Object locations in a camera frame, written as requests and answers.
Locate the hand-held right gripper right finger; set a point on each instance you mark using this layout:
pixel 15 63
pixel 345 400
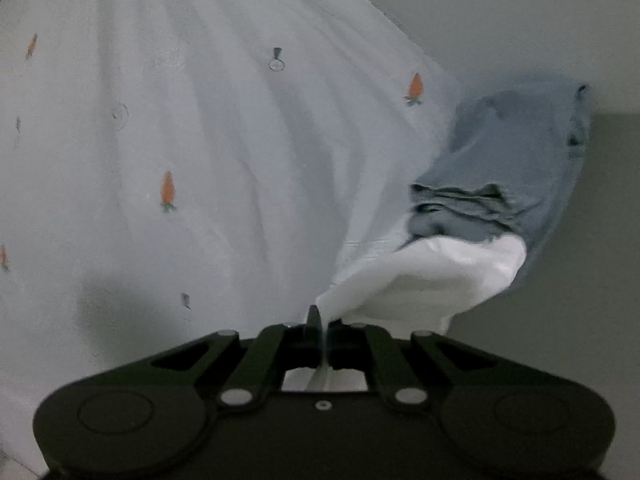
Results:
pixel 334 340

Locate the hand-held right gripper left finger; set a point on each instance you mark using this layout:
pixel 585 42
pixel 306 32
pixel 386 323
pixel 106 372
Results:
pixel 312 332

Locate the white garment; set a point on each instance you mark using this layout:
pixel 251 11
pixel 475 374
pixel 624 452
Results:
pixel 425 280

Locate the white carrot-print bed sheet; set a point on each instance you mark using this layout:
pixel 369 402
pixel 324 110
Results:
pixel 175 135

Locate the blue-grey folded garment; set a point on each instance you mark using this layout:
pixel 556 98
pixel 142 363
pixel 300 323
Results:
pixel 500 160

